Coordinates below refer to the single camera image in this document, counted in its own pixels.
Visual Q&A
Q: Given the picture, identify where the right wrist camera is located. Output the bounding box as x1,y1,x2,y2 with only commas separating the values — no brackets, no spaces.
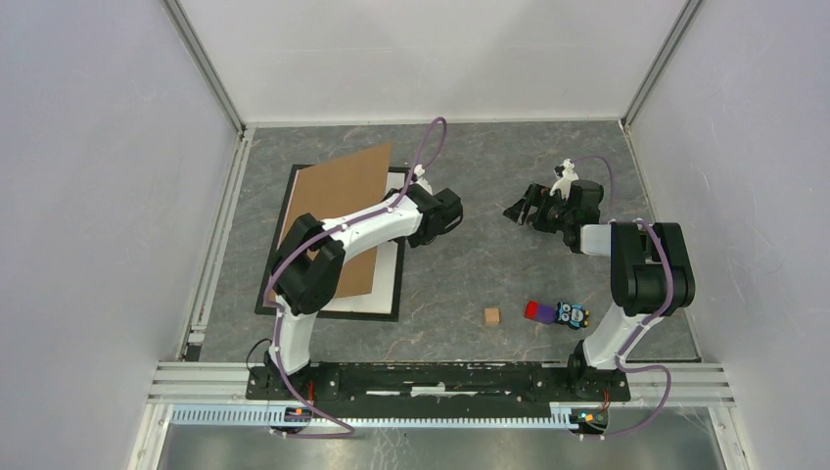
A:
549,159,579,201

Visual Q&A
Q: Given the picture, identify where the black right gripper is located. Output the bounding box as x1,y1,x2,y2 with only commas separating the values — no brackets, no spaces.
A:
503,183,574,234

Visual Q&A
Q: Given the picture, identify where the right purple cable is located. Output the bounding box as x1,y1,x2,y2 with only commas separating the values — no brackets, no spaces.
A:
570,154,675,443

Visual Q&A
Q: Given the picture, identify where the aluminium frame rail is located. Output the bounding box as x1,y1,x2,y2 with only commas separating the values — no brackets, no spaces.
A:
161,0,247,135

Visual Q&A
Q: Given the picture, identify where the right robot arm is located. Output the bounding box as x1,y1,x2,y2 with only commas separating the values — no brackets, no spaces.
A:
503,180,696,400

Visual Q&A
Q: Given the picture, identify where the red purple toy brick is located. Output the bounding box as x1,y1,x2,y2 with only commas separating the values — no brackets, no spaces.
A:
524,301,557,325

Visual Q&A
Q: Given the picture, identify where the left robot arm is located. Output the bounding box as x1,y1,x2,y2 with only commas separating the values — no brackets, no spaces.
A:
262,179,463,400

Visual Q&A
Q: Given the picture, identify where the small wooden cube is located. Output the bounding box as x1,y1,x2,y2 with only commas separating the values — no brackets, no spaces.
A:
484,307,501,326

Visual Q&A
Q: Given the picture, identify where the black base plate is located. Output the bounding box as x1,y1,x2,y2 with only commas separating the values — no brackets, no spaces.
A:
246,361,631,420

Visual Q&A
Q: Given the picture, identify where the brown backing board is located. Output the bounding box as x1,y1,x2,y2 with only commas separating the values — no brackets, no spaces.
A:
280,142,392,298

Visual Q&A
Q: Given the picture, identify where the white cable duct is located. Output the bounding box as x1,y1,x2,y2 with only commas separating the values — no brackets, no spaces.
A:
169,404,577,431

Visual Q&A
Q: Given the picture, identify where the blue owl toy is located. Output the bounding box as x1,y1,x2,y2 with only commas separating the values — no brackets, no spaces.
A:
554,302,590,330

